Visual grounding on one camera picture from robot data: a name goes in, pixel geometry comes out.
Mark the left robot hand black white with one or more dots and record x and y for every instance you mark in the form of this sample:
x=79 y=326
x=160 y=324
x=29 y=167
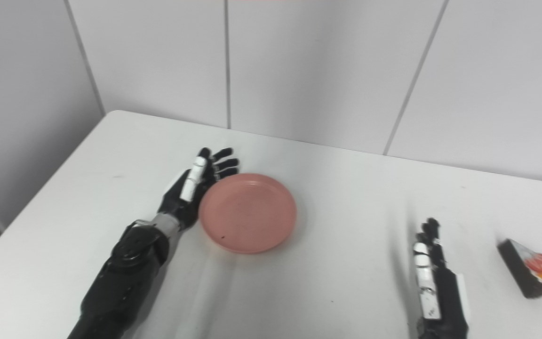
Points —
x=191 y=193

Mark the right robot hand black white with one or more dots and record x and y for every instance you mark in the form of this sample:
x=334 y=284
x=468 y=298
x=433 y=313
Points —
x=438 y=292

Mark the pink plate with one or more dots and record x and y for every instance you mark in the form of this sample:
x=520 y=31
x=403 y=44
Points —
x=248 y=213

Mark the slice of cake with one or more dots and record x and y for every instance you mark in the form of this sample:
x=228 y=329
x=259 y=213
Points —
x=532 y=270

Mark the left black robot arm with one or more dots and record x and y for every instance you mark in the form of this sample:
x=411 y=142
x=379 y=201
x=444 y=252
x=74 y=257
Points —
x=127 y=278

